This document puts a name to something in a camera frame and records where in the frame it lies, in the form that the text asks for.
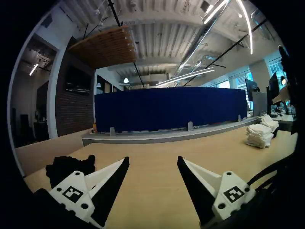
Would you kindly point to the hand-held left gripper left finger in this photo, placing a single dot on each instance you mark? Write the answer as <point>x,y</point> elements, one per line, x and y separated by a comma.
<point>82,188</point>

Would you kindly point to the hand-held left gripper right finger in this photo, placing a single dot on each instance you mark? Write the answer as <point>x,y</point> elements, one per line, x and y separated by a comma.
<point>224,190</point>

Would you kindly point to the heap of black towels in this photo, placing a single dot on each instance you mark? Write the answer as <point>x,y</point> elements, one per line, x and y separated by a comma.
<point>64,167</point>

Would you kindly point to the stack of white towels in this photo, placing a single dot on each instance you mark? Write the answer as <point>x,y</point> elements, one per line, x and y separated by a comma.
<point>259,137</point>

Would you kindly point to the heap of white towels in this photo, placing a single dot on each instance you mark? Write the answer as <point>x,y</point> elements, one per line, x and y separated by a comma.
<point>270,122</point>

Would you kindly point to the blue desk screen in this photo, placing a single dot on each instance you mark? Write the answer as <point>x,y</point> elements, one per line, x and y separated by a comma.
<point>166,111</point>

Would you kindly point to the black computer monitor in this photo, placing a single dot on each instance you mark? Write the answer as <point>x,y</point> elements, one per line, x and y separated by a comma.
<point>273,85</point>

